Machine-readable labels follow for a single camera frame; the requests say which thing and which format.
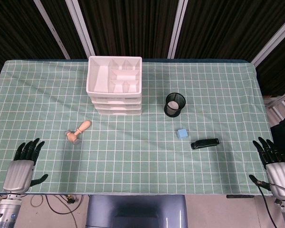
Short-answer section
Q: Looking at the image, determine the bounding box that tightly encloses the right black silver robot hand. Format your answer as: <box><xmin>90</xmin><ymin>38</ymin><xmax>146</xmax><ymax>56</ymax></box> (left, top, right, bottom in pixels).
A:
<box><xmin>248</xmin><ymin>136</ymin><xmax>285</xmax><ymax>200</ymax></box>

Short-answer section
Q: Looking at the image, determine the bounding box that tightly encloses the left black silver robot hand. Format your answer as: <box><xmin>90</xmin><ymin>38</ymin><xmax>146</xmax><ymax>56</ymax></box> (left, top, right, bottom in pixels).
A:
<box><xmin>2</xmin><ymin>138</ymin><xmax>49</xmax><ymax>194</ymax></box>

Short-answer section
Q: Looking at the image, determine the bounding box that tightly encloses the wooden toy mallet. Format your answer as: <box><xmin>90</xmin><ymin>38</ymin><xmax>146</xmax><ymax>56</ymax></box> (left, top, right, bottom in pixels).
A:
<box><xmin>64</xmin><ymin>120</ymin><xmax>93</xmax><ymax>145</ymax></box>

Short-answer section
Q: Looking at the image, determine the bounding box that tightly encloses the white plastic drawer cabinet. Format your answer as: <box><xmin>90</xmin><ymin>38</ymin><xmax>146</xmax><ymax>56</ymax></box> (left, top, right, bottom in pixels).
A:
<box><xmin>85</xmin><ymin>56</ymin><xmax>143</xmax><ymax>116</ymax></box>

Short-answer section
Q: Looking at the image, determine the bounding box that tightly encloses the black table control panel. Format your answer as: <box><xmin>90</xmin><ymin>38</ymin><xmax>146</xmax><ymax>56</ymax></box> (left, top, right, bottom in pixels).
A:
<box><xmin>226</xmin><ymin>194</ymin><xmax>255</xmax><ymax>199</ymax></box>

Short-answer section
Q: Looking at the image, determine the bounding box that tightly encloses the black stapler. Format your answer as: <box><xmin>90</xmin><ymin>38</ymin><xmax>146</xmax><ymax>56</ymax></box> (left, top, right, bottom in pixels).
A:
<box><xmin>190</xmin><ymin>138</ymin><xmax>220</xmax><ymax>150</ymax></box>

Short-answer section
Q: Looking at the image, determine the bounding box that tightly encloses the light blue cube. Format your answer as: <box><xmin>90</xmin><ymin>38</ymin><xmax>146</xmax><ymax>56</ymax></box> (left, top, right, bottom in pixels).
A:
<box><xmin>176</xmin><ymin>128</ymin><xmax>189</xmax><ymax>140</ymax></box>

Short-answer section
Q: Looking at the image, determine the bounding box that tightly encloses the green checkered tablecloth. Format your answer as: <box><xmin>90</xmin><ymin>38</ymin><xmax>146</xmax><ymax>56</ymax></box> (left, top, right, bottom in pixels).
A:
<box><xmin>0</xmin><ymin>59</ymin><xmax>274</xmax><ymax>196</ymax></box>

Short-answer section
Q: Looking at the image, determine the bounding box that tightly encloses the blue-grey robot torso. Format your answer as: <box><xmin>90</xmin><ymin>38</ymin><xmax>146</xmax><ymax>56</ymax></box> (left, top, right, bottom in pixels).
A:
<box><xmin>85</xmin><ymin>194</ymin><xmax>188</xmax><ymax>228</ymax></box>

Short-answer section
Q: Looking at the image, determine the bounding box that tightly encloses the white grey round object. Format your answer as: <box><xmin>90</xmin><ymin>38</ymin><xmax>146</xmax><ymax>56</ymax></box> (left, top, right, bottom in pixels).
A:
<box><xmin>168</xmin><ymin>101</ymin><xmax>181</xmax><ymax>112</ymax></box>

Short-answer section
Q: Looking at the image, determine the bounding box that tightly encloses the black mesh pen cup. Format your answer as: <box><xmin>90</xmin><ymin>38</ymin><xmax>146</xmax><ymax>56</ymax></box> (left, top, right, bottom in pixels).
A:
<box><xmin>163</xmin><ymin>92</ymin><xmax>187</xmax><ymax>118</ymax></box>

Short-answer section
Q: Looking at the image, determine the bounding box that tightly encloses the black right hand cable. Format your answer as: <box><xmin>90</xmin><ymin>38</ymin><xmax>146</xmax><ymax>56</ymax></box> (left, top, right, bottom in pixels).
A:
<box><xmin>256</xmin><ymin>180</ymin><xmax>277</xmax><ymax>228</ymax></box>

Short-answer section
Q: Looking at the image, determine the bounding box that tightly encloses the black floor cable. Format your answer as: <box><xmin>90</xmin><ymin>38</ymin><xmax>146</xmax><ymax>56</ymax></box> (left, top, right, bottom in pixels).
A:
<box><xmin>29</xmin><ymin>194</ymin><xmax>79</xmax><ymax>228</ymax></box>

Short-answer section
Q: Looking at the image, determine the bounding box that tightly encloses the aluminium frame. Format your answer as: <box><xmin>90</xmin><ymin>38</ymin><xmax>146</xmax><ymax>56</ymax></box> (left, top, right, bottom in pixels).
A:
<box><xmin>263</xmin><ymin>87</ymin><xmax>285</xmax><ymax>119</ymax></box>

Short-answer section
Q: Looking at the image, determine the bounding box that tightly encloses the white partition post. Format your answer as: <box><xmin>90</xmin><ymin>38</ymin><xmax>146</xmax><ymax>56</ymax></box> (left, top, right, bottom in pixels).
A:
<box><xmin>168</xmin><ymin>0</ymin><xmax>189</xmax><ymax>59</ymax></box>
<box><xmin>66</xmin><ymin>0</ymin><xmax>96</xmax><ymax>57</ymax></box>
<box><xmin>251</xmin><ymin>18</ymin><xmax>285</xmax><ymax>67</ymax></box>
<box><xmin>34</xmin><ymin>0</ymin><xmax>71</xmax><ymax>59</ymax></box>

